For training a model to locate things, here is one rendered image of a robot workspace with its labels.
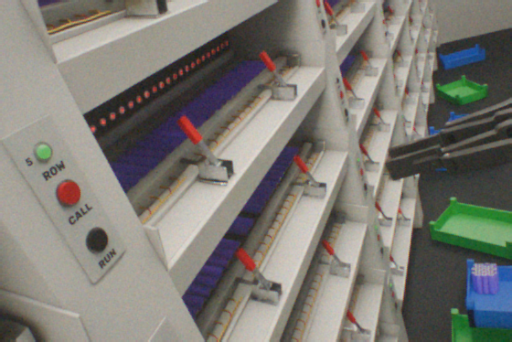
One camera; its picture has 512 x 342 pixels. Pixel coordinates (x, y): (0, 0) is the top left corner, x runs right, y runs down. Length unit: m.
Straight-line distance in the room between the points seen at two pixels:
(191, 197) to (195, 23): 0.20
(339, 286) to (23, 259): 0.69
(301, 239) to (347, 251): 0.28
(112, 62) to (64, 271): 0.18
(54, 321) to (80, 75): 0.19
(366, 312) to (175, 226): 0.75
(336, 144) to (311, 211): 0.23
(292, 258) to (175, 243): 0.29
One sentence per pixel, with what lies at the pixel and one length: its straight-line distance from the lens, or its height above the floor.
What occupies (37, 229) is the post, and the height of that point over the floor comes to 1.06.
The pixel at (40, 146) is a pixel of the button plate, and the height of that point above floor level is 1.11.
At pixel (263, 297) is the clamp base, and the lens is 0.62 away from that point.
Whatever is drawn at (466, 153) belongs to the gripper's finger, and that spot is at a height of 0.91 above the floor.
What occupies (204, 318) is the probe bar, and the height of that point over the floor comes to 0.80.
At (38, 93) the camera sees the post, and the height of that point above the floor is 1.14.
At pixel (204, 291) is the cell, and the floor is 0.80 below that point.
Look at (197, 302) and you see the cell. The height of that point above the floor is 0.80.
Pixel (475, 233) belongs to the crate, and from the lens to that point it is 1.88.
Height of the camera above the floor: 1.16
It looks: 24 degrees down
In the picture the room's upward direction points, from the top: 21 degrees counter-clockwise
